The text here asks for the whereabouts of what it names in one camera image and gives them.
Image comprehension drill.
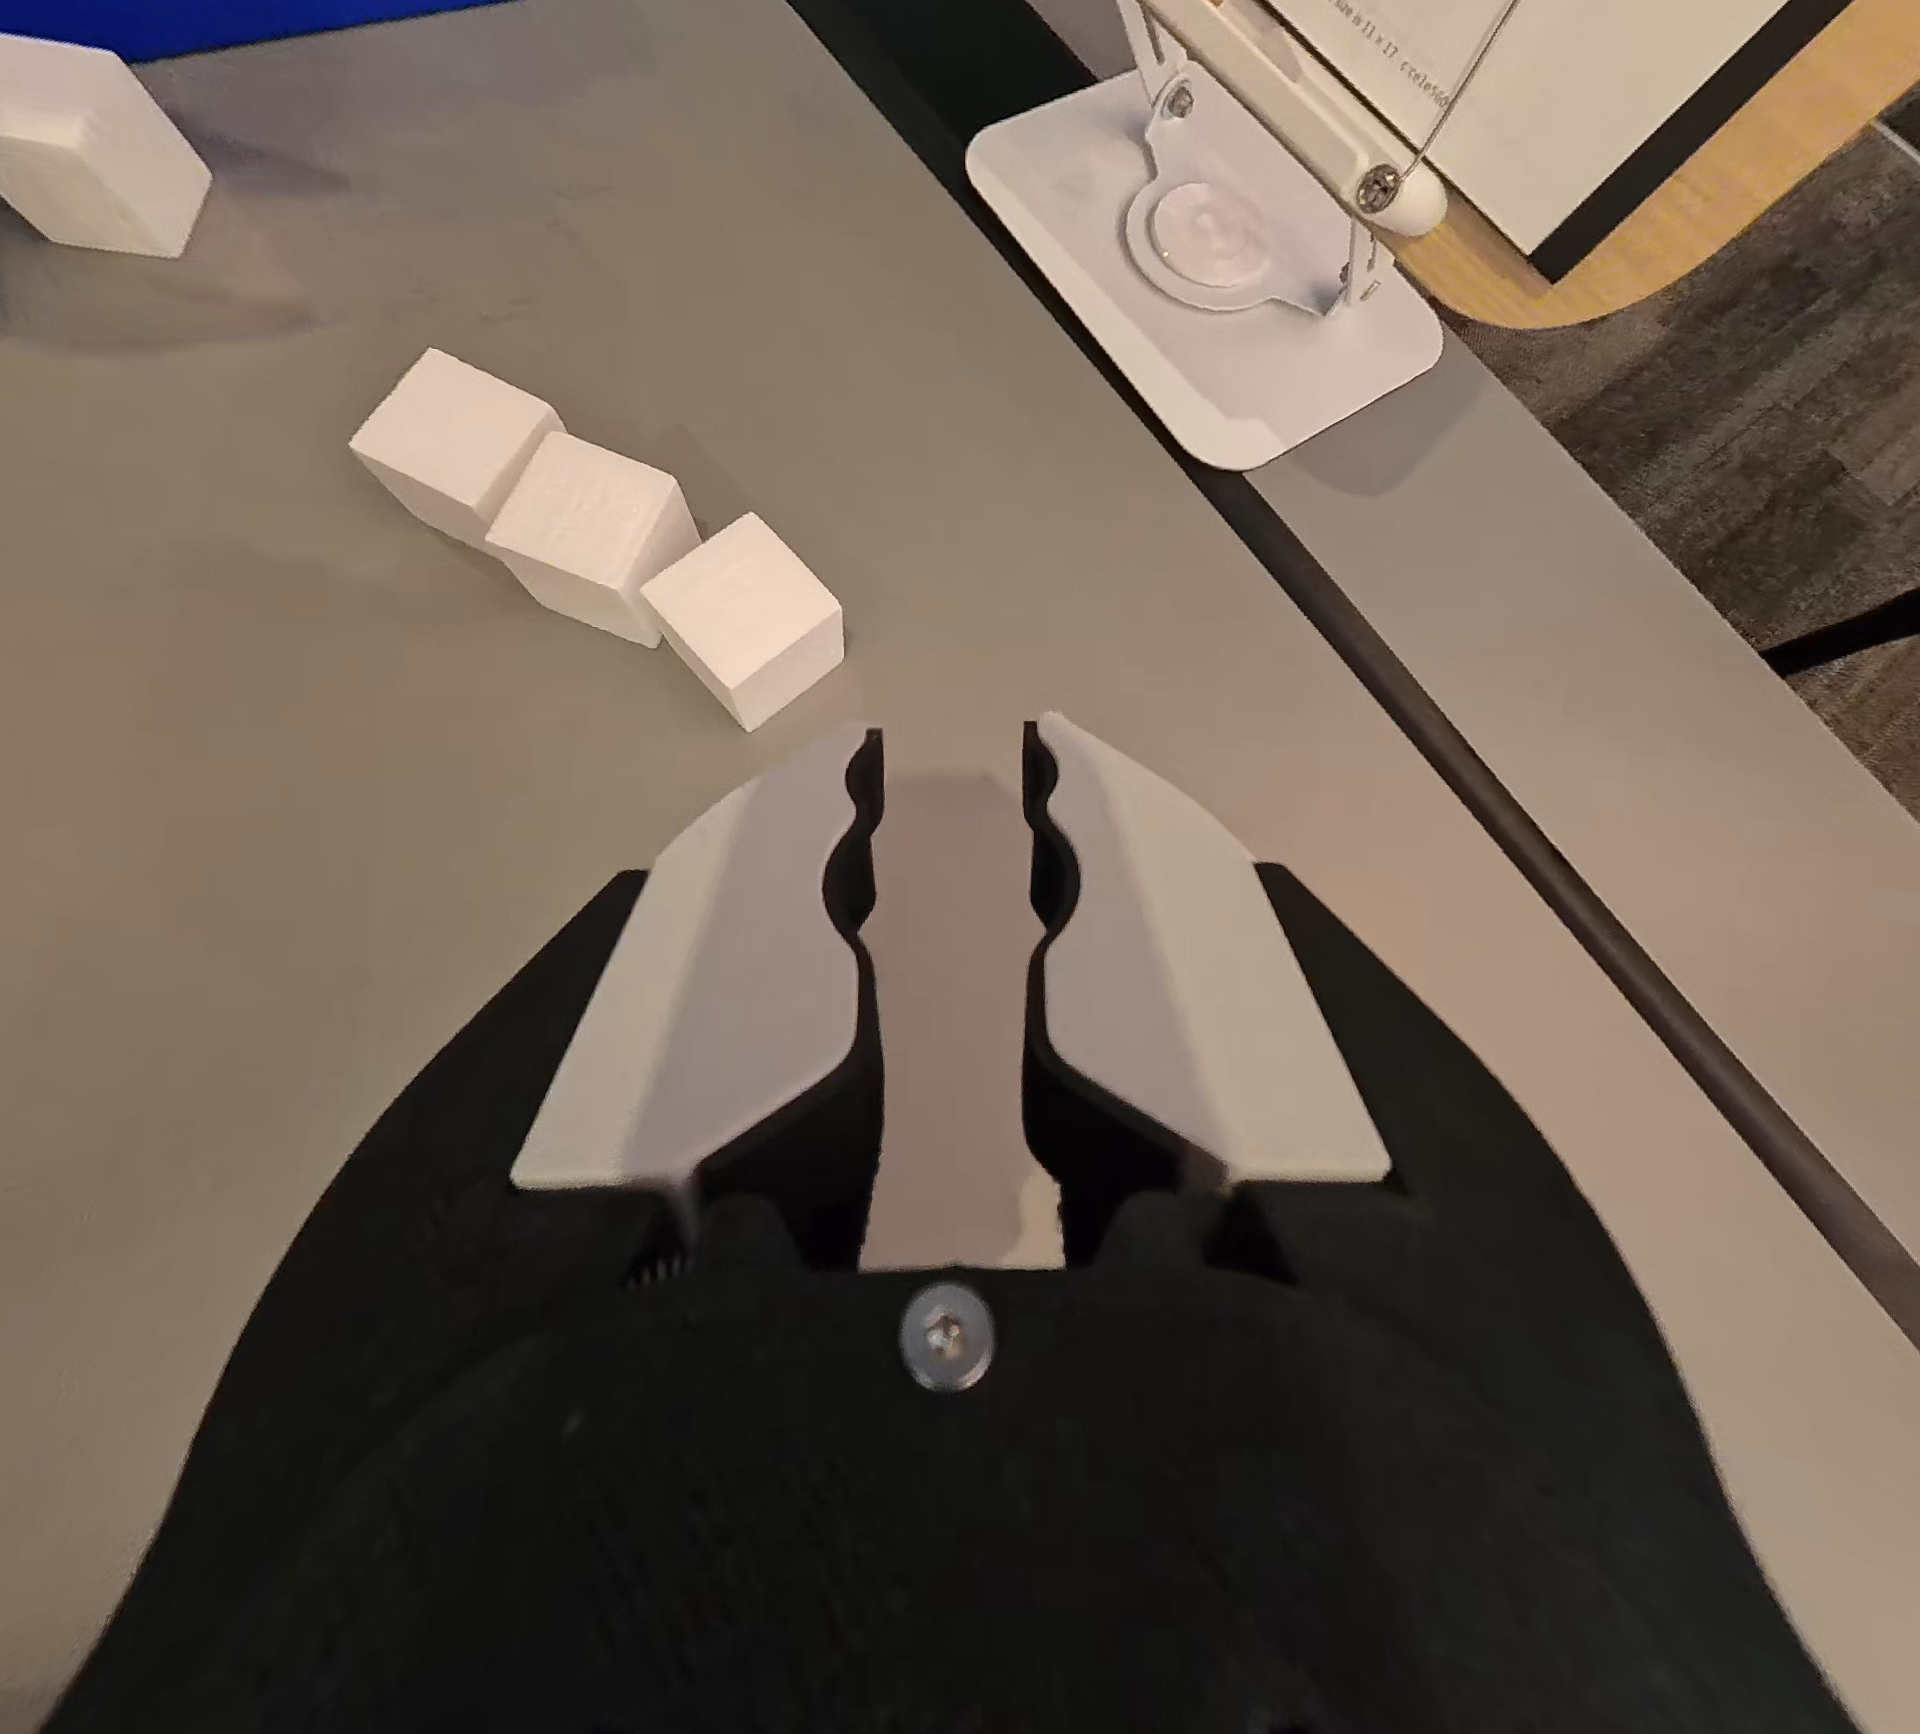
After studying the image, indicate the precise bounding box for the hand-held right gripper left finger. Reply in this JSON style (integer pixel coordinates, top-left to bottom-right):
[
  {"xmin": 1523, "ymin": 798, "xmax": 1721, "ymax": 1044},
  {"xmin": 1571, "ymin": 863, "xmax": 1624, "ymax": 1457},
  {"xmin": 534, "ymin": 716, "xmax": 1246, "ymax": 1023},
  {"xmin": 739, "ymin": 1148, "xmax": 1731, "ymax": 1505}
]
[{"xmin": 510, "ymin": 726, "xmax": 886, "ymax": 1268}]

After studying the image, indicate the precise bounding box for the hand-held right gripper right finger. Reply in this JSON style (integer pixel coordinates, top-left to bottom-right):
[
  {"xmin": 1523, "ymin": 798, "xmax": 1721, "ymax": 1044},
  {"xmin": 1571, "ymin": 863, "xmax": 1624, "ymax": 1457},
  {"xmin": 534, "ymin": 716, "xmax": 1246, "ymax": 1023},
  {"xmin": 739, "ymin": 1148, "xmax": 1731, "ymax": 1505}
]
[{"xmin": 1022, "ymin": 711, "xmax": 1391, "ymax": 1268}]

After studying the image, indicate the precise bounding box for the white foam cube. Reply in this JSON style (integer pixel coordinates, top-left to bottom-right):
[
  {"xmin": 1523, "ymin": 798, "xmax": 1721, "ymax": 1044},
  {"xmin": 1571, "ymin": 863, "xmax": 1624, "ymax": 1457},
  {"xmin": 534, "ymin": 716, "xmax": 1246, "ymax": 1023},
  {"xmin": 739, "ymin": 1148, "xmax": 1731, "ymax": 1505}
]
[
  {"xmin": 483, "ymin": 429, "xmax": 703, "ymax": 648},
  {"xmin": 636, "ymin": 511, "xmax": 845, "ymax": 735},
  {"xmin": 348, "ymin": 347, "xmax": 568, "ymax": 552},
  {"xmin": 0, "ymin": 31, "xmax": 214, "ymax": 261}
]

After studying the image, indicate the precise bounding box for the black desk leg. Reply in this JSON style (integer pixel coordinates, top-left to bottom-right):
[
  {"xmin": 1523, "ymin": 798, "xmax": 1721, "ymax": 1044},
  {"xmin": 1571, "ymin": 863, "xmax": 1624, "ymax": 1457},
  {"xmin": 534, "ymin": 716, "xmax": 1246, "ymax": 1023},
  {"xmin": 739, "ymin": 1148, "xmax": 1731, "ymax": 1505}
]
[{"xmin": 1769, "ymin": 586, "xmax": 1920, "ymax": 678}]

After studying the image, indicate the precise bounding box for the wooden board document stand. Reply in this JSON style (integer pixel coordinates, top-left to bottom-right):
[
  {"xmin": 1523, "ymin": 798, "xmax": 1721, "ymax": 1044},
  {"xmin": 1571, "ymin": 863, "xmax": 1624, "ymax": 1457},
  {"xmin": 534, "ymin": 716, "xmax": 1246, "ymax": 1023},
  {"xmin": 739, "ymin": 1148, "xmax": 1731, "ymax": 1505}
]
[{"xmin": 959, "ymin": 0, "xmax": 1920, "ymax": 473}]

